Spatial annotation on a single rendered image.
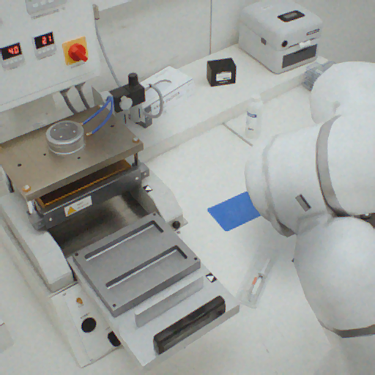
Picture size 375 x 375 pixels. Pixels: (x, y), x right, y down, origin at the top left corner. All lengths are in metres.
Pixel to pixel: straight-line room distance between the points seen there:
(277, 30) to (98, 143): 0.92
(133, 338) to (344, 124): 0.60
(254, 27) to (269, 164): 1.42
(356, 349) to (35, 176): 0.73
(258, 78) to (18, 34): 1.01
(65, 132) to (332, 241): 0.73
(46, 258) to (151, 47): 1.00
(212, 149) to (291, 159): 1.13
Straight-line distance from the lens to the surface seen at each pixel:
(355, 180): 0.58
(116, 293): 1.09
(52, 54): 1.25
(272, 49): 1.97
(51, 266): 1.15
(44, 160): 1.19
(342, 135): 0.60
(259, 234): 1.49
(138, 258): 1.12
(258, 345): 1.30
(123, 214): 1.29
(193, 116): 1.79
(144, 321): 1.06
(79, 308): 1.21
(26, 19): 1.20
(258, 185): 0.64
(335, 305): 0.61
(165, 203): 1.23
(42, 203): 1.18
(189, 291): 1.08
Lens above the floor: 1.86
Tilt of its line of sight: 44 degrees down
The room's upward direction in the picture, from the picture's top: 1 degrees counter-clockwise
